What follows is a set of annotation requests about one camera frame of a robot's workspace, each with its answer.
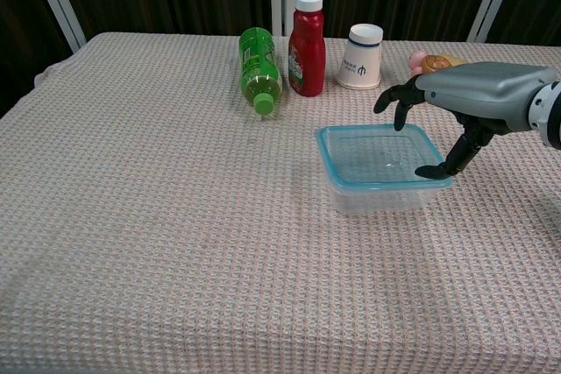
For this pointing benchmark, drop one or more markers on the pink brown turtle toy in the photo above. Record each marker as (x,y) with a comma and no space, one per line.
(431,63)

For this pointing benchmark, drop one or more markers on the green plastic drink bottle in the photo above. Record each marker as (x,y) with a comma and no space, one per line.
(256,63)

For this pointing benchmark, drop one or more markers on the pink waffle tablecloth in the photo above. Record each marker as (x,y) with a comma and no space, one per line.
(175,216)

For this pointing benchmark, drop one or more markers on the clear plastic container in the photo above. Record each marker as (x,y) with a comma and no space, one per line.
(377,204)

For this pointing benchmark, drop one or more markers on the teal plastic container lid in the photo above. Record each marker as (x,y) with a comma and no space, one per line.
(377,148)

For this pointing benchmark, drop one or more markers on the white paper cup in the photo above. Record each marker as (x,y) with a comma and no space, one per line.
(359,63)

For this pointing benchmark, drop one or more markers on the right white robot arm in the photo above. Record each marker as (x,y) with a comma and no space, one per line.
(550,115)

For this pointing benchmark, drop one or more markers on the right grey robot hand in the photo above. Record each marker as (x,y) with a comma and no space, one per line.
(482,89)

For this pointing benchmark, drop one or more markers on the red ketchup squeeze bottle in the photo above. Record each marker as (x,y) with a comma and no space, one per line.
(307,63)

